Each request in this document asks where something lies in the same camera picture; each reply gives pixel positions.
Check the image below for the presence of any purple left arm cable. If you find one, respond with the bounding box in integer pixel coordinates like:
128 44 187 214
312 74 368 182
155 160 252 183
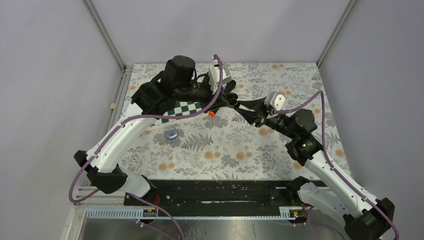
68 54 224 204

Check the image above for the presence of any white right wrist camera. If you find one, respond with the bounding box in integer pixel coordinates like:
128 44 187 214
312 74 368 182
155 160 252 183
264 91 286 111

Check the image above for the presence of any purple earbud charging case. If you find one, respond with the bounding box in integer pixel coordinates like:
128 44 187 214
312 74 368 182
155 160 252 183
164 128 179 140

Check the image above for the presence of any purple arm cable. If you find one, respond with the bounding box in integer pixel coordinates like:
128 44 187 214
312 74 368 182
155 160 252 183
274 90 400 240
68 54 224 204

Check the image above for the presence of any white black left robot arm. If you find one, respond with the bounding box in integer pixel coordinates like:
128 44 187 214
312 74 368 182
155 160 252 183
73 55 236 206

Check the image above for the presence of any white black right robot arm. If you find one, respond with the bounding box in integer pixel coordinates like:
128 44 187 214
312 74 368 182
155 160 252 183
234 94 395 240

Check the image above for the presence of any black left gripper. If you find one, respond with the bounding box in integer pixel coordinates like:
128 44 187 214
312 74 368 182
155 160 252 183
176 76 231 114

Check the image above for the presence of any floral patterned table mat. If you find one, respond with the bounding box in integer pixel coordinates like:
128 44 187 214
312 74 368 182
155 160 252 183
114 62 352 181

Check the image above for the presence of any green white checkered board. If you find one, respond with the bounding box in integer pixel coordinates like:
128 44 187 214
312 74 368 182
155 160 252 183
152 101 209 127

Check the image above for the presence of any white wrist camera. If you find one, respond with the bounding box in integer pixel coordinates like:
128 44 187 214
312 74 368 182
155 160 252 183
208 62 233 88
264 91 286 111

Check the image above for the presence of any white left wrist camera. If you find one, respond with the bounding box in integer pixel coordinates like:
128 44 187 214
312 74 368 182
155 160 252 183
208 62 233 88

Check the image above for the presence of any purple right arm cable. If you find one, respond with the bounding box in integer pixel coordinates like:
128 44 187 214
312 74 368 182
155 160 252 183
274 90 400 240

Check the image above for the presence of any white slotted cable duct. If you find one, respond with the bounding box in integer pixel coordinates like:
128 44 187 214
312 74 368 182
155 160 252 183
85 206 306 221

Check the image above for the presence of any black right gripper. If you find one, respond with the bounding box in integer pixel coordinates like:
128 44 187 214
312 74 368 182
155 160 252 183
234 96 298 140

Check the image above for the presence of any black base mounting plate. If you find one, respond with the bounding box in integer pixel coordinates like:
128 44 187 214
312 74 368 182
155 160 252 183
142 176 309 213

